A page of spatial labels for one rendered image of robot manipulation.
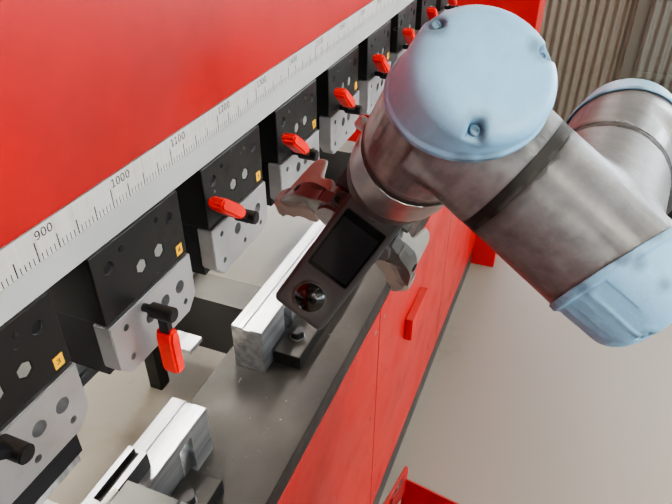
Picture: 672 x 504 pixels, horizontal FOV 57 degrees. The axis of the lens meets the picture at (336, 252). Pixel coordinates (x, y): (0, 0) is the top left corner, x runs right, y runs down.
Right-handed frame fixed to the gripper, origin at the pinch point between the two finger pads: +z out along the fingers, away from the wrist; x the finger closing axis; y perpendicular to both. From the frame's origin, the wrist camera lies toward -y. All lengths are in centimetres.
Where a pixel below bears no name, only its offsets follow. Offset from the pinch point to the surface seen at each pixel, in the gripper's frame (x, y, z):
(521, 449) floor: -90, 17, 138
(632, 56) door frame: -87, 263, 240
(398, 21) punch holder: 15, 67, 60
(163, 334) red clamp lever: 10.5, -15.9, 11.8
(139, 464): 5.0, -31.2, 27.7
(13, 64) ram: 28.6, -5.6, -13.3
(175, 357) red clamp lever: 8.1, -17.3, 13.8
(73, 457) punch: 11.0, -32.2, 15.5
